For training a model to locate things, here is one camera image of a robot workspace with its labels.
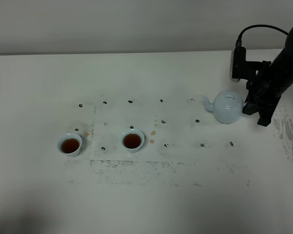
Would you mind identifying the black camera cable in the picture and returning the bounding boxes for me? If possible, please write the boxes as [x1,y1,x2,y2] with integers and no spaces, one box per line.
[235,23,290,49]

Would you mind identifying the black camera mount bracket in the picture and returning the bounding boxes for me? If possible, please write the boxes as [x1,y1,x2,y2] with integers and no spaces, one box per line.
[233,46,272,80]

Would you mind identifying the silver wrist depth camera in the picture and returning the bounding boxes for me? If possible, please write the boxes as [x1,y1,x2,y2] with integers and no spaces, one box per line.
[230,50,240,83]

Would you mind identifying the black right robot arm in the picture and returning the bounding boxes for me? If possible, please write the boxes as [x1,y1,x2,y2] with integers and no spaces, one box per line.
[243,28,293,127]

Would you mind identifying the left blue porcelain teacup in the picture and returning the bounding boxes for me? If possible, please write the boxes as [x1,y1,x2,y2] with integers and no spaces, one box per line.
[57,133,83,157]

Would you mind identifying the blue porcelain teacup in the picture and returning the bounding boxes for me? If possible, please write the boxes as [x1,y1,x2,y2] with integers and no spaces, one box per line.
[57,133,83,157]
[121,129,145,153]

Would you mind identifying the right blue porcelain teacup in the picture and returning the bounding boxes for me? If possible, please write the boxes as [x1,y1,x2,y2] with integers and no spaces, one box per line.
[121,129,145,153]

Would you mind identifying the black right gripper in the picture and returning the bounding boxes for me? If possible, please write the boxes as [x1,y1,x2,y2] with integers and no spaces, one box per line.
[242,52,293,126]

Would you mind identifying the light blue porcelain teapot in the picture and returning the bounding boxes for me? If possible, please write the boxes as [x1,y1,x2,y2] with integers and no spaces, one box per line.
[201,91,244,124]

